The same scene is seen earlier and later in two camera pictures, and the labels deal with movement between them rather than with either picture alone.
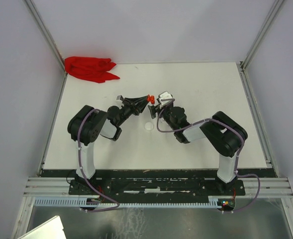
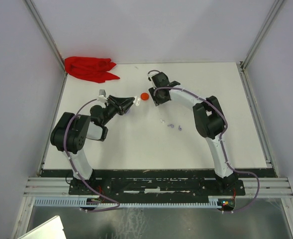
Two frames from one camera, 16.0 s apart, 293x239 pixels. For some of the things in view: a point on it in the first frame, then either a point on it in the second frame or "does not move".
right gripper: x=152 y=109 → x=156 y=100
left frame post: x=45 y=32 does not move
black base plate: x=129 y=183 does not move
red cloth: x=92 y=69 does not move
